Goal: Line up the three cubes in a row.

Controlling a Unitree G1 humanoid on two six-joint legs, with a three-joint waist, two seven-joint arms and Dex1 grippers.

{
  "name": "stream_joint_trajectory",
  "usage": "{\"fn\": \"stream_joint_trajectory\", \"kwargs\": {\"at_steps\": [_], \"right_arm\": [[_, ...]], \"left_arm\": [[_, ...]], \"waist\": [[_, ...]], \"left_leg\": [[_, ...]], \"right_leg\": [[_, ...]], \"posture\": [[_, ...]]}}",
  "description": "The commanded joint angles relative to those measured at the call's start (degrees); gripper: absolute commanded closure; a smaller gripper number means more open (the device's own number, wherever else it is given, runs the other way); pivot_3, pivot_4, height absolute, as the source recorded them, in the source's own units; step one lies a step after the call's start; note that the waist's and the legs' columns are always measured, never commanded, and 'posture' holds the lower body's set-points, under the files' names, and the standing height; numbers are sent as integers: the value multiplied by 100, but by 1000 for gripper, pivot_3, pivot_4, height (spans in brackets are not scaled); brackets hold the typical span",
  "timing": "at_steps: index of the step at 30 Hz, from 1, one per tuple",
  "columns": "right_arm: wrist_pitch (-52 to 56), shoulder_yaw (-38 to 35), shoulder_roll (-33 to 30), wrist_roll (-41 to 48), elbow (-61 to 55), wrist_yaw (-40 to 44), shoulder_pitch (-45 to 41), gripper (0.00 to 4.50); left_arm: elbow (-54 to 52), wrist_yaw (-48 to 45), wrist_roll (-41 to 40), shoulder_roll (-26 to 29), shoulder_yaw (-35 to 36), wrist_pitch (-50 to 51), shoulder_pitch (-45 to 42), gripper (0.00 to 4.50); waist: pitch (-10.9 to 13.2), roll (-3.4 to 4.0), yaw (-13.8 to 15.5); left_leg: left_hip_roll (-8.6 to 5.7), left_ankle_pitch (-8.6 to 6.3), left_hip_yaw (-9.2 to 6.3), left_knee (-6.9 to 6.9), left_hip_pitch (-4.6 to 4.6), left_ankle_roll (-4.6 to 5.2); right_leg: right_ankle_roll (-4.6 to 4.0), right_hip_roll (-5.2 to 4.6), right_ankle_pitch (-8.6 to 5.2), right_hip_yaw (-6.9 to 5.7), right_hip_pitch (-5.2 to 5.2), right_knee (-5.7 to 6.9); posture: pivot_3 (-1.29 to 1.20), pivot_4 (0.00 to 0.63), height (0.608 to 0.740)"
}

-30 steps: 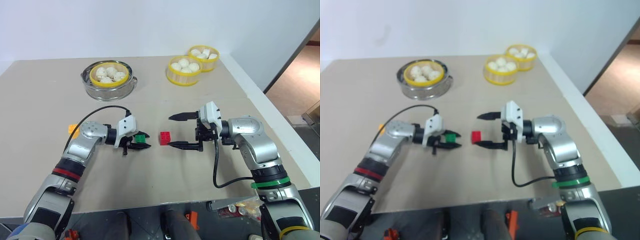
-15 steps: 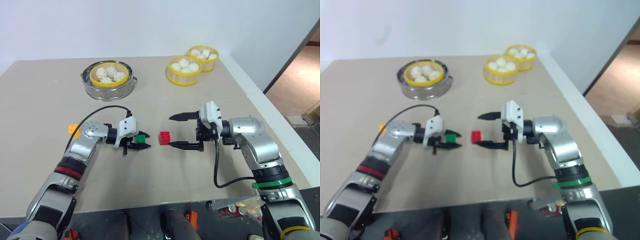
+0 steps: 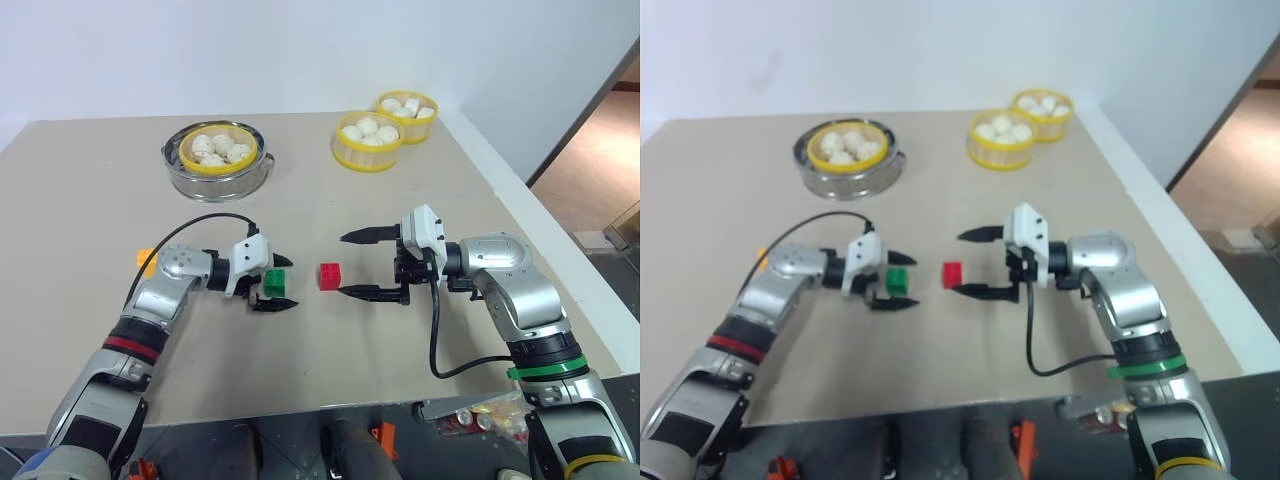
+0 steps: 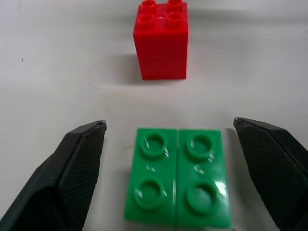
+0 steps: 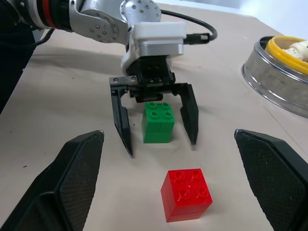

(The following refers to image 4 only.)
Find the green studded building block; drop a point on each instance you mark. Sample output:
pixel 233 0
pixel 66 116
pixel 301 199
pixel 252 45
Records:
pixel 176 178

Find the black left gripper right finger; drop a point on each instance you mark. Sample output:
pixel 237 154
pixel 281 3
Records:
pixel 276 168

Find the red studded building block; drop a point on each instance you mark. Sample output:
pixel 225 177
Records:
pixel 160 43

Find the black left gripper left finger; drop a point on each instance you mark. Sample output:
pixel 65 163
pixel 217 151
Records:
pixel 60 183

